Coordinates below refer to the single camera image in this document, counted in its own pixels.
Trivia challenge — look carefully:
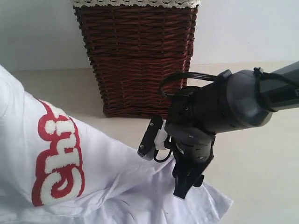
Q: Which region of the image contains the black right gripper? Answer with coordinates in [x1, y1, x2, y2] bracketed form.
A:
[163, 85, 236, 199]

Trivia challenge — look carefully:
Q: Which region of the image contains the white t-shirt red lettering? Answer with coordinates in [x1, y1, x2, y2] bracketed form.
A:
[0, 68, 233, 224]

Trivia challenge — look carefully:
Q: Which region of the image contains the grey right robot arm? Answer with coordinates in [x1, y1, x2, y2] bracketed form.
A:
[159, 63, 299, 199]

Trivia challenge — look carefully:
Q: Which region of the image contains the dark red wicker basket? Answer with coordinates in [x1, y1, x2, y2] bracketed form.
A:
[74, 5, 198, 118]

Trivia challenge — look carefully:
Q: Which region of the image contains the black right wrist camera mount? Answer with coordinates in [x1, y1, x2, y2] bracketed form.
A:
[137, 115, 172, 163]

